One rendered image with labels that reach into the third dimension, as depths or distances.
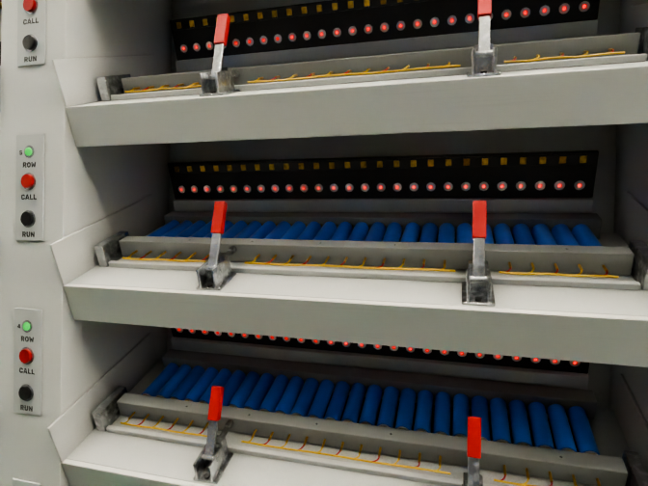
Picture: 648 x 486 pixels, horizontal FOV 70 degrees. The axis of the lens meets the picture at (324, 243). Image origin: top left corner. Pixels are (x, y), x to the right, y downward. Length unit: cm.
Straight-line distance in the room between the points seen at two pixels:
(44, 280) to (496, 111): 51
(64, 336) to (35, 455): 15
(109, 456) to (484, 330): 44
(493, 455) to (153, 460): 36
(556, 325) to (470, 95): 21
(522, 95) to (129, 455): 55
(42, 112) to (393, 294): 44
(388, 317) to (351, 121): 19
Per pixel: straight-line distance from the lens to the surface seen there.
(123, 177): 68
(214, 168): 66
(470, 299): 44
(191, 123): 52
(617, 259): 51
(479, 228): 44
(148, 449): 62
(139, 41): 74
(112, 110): 57
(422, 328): 44
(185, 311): 52
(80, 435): 66
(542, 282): 47
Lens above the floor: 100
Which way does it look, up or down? 1 degrees down
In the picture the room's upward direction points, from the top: 1 degrees clockwise
